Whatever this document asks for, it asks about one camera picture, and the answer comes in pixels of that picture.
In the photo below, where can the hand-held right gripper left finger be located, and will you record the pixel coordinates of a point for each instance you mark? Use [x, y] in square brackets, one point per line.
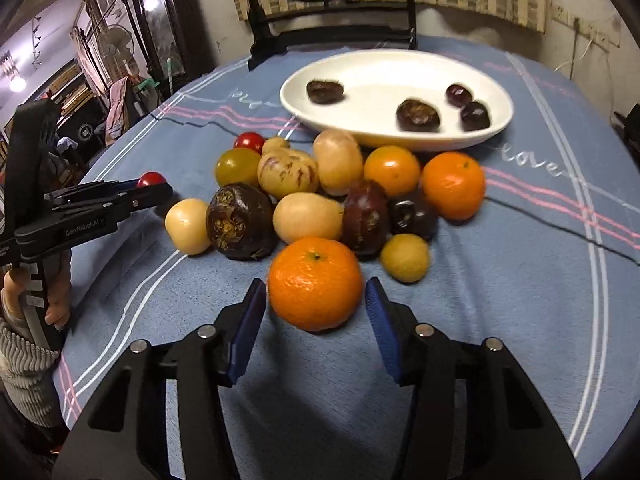
[249, 330]

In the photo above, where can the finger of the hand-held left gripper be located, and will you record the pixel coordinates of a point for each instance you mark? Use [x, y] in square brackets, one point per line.
[145, 197]
[100, 189]

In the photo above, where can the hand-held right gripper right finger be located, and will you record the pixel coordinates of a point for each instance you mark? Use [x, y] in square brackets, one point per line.
[382, 330]

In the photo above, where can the red cherry tomato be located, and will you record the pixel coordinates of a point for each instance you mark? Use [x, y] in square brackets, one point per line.
[151, 178]
[250, 141]

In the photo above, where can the beige smooth fruit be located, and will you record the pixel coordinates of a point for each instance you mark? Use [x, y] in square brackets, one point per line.
[187, 225]
[337, 160]
[307, 217]

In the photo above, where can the small yellow-brown fruit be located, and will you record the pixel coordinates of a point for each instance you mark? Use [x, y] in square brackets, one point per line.
[405, 258]

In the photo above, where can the orange mandarin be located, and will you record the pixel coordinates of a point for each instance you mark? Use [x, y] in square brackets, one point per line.
[454, 185]
[315, 285]

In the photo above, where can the green tomato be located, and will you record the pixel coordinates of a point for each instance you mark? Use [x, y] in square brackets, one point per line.
[237, 167]

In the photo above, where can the dark purple plum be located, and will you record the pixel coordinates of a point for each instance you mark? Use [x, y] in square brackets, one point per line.
[412, 217]
[459, 95]
[475, 116]

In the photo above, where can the white oval plate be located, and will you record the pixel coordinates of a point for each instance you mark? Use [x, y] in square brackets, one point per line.
[380, 80]

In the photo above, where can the person's left forearm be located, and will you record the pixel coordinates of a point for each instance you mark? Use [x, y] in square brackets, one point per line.
[25, 370]

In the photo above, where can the person's left hand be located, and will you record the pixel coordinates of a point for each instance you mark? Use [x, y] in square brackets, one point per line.
[59, 300]

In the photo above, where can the glowing light bulb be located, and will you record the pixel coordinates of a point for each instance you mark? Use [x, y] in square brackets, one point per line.
[17, 82]

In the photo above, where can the pink cloth pile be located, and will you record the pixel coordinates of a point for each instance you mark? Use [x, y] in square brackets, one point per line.
[119, 100]

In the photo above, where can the dark wrinkled passion fruit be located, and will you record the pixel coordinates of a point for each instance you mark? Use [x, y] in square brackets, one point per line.
[325, 91]
[240, 222]
[417, 115]
[365, 215]

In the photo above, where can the blue striped tablecloth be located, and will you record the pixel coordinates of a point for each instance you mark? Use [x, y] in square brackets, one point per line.
[500, 285]

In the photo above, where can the small pale yellow fruit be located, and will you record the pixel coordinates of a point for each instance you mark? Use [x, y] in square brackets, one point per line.
[275, 144]

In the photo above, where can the striped pepino melon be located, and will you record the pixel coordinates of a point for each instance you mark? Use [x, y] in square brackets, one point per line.
[287, 174]

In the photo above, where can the electric fan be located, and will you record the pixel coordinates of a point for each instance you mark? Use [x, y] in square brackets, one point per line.
[114, 40]

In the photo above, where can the yellow-orange mandarin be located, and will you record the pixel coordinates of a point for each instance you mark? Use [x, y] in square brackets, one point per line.
[392, 170]

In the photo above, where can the dark wooden cabinet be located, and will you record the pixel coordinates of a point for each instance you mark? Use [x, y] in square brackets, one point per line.
[160, 20]

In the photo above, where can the black chair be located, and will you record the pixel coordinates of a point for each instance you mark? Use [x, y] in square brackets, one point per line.
[260, 25]

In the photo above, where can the dark object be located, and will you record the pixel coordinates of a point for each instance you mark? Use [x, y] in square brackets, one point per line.
[629, 130]

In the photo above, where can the white wall power strip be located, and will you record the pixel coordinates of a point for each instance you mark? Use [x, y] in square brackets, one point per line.
[562, 14]

